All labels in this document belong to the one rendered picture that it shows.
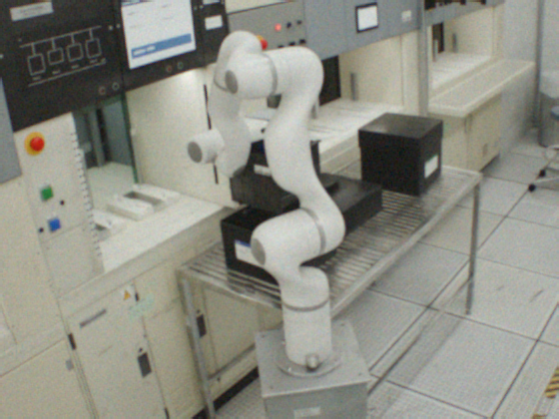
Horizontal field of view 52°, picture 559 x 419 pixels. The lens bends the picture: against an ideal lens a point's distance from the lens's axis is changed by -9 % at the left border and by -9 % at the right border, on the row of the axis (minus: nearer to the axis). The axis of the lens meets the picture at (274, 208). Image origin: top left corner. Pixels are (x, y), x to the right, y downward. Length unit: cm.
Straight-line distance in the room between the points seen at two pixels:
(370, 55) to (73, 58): 203
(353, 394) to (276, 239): 48
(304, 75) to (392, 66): 205
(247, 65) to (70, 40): 65
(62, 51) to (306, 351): 105
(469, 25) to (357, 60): 150
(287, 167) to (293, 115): 12
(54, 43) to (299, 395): 115
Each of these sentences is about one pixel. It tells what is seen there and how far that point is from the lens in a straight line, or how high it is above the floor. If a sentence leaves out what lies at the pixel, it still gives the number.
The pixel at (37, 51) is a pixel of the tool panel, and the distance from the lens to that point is 172.
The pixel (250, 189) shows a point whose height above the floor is 106.
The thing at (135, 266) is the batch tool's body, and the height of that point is 83.
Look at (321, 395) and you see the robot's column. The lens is 159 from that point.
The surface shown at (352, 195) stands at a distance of 231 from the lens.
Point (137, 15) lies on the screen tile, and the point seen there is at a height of 163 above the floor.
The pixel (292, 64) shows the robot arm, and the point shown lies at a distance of 134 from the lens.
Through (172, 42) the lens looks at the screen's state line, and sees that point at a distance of 201.
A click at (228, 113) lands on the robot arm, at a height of 137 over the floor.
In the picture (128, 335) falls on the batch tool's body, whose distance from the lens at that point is 212.
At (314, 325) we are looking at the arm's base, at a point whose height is 90.
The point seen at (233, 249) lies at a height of 84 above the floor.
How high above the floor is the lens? 180
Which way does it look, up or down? 25 degrees down
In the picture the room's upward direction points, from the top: 5 degrees counter-clockwise
